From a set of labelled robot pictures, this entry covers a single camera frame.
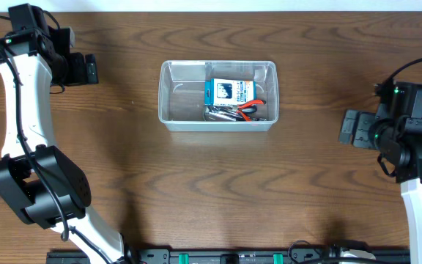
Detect clear plastic storage box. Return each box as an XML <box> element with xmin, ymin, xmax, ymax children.
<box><xmin>158</xmin><ymin>60</ymin><xmax>279</xmax><ymax>132</ymax></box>

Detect red handled pliers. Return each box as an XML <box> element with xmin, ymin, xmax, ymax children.
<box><xmin>237</xmin><ymin>99</ymin><xmax>266</xmax><ymax>121</ymax></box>

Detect small steel hammer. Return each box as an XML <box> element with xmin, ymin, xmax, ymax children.
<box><xmin>204</xmin><ymin>106</ymin><xmax>257</xmax><ymax>122</ymax></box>

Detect silver combination wrench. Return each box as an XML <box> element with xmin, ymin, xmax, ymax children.
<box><xmin>207</xmin><ymin>109</ymin><xmax>267</xmax><ymax>122</ymax></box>

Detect blue white cardboard box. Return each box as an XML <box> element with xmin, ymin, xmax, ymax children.
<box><xmin>204</xmin><ymin>78</ymin><xmax>256</xmax><ymax>106</ymax></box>

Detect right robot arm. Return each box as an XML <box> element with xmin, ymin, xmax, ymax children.
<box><xmin>338</xmin><ymin>82</ymin><xmax>422</xmax><ymax>263</ymax></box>

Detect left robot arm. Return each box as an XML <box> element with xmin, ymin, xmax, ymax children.
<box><xmin>0</xmin><ymin>4</ymin><xmax>133</xmax><ymax>263</ymax></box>

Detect left black cable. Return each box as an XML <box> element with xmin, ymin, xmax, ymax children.
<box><xmin>0</xmin><ymin>10</ymin><xmax>115</xmax><ymax>264</ymax></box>

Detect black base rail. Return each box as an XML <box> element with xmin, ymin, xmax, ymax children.
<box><xmin>45</xmin><ymin>247</ymin><xmax>410</xmax><ymax>264</ymax></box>

